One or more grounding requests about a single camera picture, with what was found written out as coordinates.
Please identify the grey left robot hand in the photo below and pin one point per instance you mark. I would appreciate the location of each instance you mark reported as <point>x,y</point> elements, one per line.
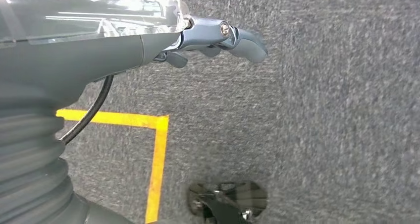
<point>82,35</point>

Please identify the yellow floor tape square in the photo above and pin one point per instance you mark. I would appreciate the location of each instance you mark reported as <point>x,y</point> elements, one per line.
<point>157,170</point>

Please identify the black robot foot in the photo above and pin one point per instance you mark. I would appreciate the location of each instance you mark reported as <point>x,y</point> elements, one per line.
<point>226,202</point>

